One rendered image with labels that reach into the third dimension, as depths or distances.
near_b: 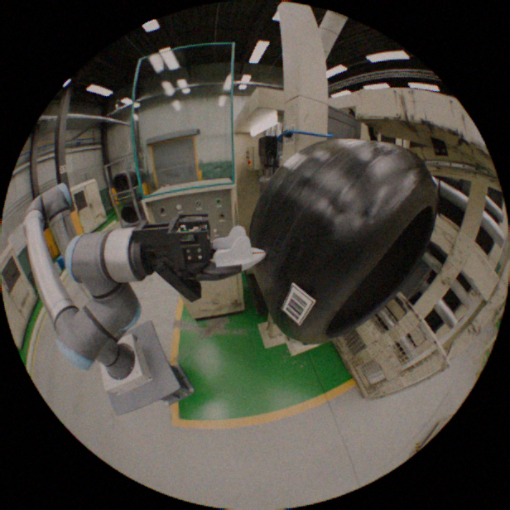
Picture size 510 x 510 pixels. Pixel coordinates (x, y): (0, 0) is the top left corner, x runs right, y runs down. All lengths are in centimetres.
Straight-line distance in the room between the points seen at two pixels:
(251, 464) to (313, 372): 98
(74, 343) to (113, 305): 12
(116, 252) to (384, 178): 36
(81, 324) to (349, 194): 47
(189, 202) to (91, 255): 74
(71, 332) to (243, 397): 126
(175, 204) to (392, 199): 94
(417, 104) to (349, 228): 55
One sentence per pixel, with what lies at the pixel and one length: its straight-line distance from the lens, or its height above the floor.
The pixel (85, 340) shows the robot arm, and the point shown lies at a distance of 36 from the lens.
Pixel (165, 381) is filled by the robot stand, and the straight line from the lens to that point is 92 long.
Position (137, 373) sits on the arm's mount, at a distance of 90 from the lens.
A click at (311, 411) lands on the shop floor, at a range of 148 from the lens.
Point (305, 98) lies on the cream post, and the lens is 63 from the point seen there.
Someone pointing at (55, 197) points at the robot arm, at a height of 147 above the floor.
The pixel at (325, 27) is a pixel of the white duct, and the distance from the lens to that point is 131.
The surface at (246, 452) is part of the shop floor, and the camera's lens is 149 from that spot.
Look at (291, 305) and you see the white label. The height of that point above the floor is 122.
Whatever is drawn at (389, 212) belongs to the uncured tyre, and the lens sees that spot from 21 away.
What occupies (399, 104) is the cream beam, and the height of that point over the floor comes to 170.
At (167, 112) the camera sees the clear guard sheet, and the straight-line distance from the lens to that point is 96.
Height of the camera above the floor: 141
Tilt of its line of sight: 36 degrees down
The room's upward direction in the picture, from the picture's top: straight up
